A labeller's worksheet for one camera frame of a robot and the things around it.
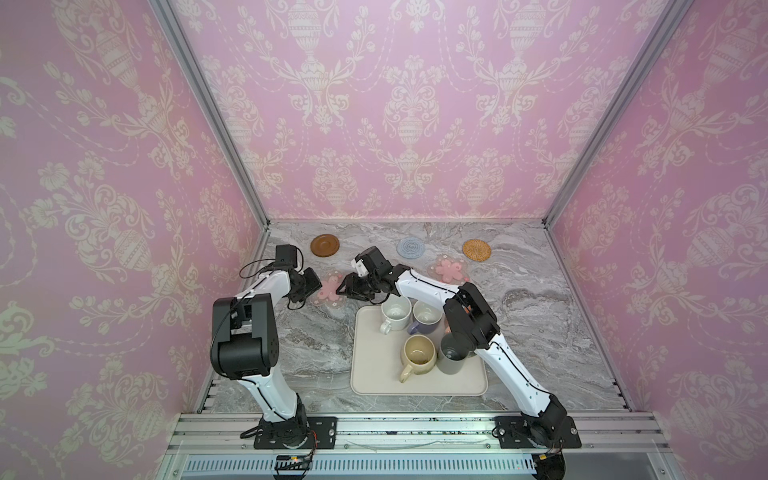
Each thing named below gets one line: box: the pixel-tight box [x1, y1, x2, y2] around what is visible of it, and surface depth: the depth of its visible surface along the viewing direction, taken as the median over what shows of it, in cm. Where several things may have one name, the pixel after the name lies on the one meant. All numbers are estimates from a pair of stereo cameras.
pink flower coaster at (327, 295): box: [310, 270, 345, 308], surface depth 102 cm
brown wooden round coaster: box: [310, 234, 340, 257], surface depth 115 cm
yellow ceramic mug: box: [399, 334, 437, 384], surface depth 81 cm
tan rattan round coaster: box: [462, 239, 491, 262], surface depth 115 cm
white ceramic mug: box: [380, 294, 412, 335], surface depth 88 cm
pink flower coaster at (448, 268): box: [426, 254, 470, 285], surface depth 108 cm
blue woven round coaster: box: [396, 237, 425, 259], surface depth 115 cm
